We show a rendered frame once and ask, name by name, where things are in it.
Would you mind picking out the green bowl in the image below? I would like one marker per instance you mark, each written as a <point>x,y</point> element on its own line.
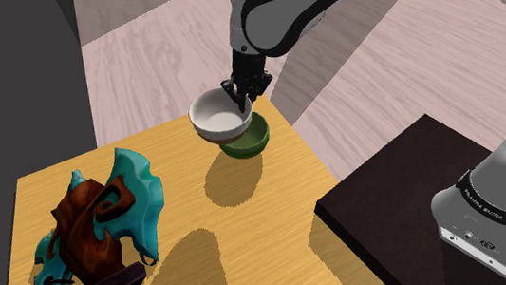
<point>252,139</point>

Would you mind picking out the white bowl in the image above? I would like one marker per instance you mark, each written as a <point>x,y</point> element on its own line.
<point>218,117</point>

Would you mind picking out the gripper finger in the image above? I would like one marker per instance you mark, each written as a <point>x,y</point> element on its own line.
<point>262,87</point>
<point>240,97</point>

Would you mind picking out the teal and brown figure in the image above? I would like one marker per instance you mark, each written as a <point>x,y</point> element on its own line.
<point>103,231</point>

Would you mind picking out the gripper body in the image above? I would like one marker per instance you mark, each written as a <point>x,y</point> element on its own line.
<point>248,65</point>

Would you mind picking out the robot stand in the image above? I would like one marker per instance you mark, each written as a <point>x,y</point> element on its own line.
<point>403,202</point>

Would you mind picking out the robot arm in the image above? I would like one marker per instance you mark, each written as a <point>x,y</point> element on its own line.
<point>269,24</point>

